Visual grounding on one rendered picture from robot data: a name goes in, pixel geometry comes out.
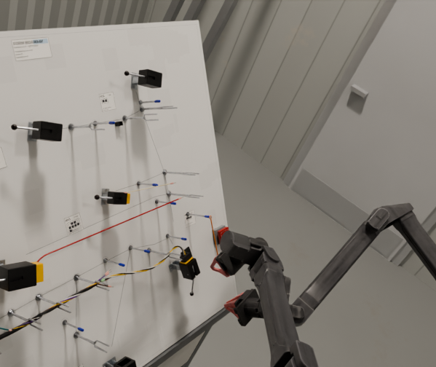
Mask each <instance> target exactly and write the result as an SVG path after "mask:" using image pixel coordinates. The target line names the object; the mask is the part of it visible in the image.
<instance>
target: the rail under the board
mask: <svg viewBox="0 0 436 367"><path fill-rule="evenodd" d="M229 313H230V311H228V310H227V309H225V307H224V308H223V309H221V310H220V311H219V312H217V313H215V314H214V315H213V316H212V317H210V318H209V319H207V320H206V321H205V322H204V323H202V324H201V325H199V326H198V327H196V328H195V329H194V330H193V331H191V332H190V333H188V334H187V335H185V336H184V337H183V338H182V339H180V340H179V341H177V342H176V343H174V344H173V345H172V346H171V347H169V348H167V349H166V350H165V351H164V352H162V353H161V354H159V355H158V356H156V357H155V358H154V359H153V360H151V361H150V362H148V363H147V364H146V365H144V366H143V367H157V366H159V365H160V364H162V363H163V362H165V361H166V360H167V359H168V358H170V357H171V356H172V355H174V354H175V353H176V352H177V351H179V350H180V349H182V348H183V347H185V346H186V345H187V344H188V343H189V342H191V341H192V340H194V339H195V338H197V337H198V336H199V335H200V334H202V333H203V332H204V331H206V330H207V329H208V328H209V327H211V326H212V325H214V324H215V323H217V322H218V321H219V320H220V319H221V318H223V317H224V316H226V315H227V314H229Z"/></svg>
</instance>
